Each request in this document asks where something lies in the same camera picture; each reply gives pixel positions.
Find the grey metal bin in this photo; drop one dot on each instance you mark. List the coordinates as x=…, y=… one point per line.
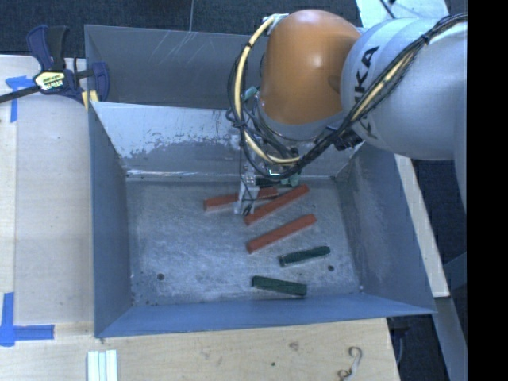
x=190, y=244

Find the dark green flat block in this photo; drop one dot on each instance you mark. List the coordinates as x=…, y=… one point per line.
x=278, y=285
x=304, y=256

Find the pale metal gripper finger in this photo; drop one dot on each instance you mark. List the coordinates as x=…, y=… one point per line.
x=251, y=197
x=242, y=201

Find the red-brown flat block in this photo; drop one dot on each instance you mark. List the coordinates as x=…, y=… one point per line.
x=219, y=202
x=278, y=205
x=282, y=233

